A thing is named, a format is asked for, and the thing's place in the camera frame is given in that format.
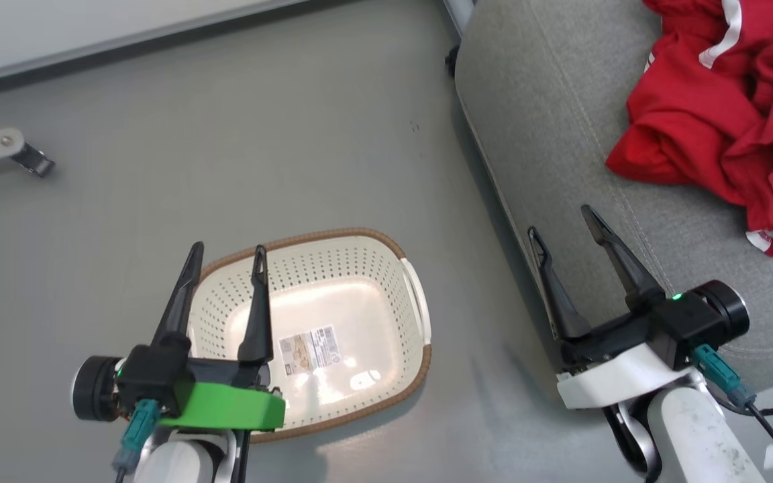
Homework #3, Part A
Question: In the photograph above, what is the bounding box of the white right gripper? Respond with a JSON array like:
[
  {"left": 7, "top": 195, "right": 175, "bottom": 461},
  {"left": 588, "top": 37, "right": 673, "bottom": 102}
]
[{"left": 527, "top": 204, "right": 697, "bottom": 411}]

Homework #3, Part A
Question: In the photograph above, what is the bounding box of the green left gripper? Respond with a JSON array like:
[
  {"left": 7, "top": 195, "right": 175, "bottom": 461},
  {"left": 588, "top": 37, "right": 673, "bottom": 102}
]
[{"left": 150, "top": 241, "right": 287, "bottom": 432}]

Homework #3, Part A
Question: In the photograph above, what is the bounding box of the red and white shirt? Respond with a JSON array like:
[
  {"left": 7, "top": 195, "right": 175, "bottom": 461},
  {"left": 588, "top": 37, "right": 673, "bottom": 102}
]
[{"left": 605, "top": 0, "right": 773, "bottom": 258}]

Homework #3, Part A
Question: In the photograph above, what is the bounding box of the grey fabric sofa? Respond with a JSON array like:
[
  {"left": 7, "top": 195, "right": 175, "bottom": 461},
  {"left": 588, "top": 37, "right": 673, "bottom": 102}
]
[{"left": 453, "top": 0, "right": 773, "bottom": 394}]

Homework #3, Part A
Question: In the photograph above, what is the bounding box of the paper label sticker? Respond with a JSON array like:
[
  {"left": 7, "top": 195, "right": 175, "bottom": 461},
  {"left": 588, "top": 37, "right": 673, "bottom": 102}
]
[{"left": 278, "top": 325, "right": 342, "bottom": 375}]

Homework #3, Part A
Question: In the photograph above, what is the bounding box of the cream perforated laundry basket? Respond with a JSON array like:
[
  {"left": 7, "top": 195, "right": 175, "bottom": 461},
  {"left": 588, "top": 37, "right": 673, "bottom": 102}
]
[{"left": 185, "top": 227, "right": 433, "bottom": 444}]

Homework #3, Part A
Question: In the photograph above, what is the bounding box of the black partition foot caster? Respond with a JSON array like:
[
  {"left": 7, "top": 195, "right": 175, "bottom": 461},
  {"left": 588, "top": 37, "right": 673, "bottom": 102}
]
[{"left": 10, "top": 142, "right": 56, "bottom": 179}]

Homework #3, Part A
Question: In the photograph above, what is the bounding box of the left arm teal-plug cable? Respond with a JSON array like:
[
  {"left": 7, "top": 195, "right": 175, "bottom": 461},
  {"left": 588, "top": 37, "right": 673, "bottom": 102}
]
[{"left": 111, "top": 398, "right": 162, "bottom": 483}]

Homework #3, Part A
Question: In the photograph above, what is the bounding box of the arm teal-plug cable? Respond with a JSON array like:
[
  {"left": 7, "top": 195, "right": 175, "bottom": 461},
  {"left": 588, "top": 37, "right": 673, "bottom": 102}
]
[
  {"left": 691, "top": 343, "right": 773, "bottom": 481},
  {"left": 111, "top": 398, "right": 162, "bottom": 483}
]

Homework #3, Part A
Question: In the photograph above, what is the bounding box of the right arm teal-plug cable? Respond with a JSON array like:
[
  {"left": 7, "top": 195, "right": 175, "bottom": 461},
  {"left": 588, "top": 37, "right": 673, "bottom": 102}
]
[{"left": 691, "top": 343, "right": 773, "bottom": 481}]

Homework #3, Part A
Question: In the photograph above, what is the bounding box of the grey partition bottom rail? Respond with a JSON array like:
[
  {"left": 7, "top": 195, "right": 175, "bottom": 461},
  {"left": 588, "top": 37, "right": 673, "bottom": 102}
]
[{"left": 0, "top": 0, "right": 310, "bottom": 92}]

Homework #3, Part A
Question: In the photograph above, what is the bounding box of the grey partition corner post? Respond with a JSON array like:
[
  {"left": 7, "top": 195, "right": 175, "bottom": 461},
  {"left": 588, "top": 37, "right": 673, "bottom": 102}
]
[{"left": 441, "top": 0, "right": 476, "bottom": 38}]

